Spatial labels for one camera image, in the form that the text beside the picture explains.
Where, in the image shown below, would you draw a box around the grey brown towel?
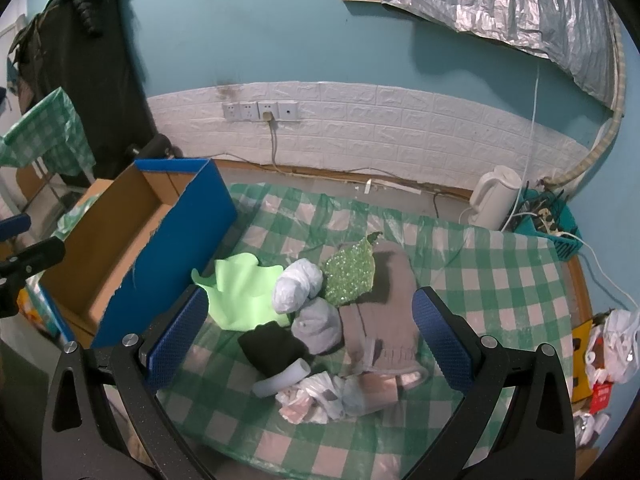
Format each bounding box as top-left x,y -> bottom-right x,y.
338,240 -> 427,390

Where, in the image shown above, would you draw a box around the black sock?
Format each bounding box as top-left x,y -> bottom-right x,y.
238,321 -> 307,377

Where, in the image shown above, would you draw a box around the light green cloth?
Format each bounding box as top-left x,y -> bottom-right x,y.
191,252 -> 291,333

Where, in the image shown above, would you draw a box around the white foam tube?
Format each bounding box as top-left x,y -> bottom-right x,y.
252,359 -> 311,399

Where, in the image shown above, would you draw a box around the grey sock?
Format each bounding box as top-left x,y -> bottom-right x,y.
291,297 -> 343,356

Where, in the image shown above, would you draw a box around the green glitter sponge cloth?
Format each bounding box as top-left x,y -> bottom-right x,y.
321,232 -> 382,307

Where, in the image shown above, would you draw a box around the blue cardboard box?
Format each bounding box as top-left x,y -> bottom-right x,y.
39,158 -> 238,348

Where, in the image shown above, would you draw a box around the green checkered tablecloth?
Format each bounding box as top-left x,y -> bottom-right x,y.
160,184 -> 573,479

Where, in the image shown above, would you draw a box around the black hanging clothes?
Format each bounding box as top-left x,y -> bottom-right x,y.
10,0 -> 156,179

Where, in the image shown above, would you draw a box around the teal plastic basket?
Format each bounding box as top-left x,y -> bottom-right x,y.
510,188 -> 582,261

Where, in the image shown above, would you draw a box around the white electric kettle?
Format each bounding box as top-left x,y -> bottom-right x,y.
468,166 -> 522,231

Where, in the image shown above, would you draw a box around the silver foil curtain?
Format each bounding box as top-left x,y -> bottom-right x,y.
383,0 -> 618,107

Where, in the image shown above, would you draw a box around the white wall socket strip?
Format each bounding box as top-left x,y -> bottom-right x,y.
221,101 -> 299,122

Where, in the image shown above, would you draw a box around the grey plug cable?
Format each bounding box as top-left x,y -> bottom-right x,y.
261,110 -> 292,175

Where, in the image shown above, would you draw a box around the white hanging cord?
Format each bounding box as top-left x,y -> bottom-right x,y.
499,62 -> 542,233

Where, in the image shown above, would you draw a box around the striped flexible hose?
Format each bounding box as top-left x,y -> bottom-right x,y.
542,14 -> 627,189

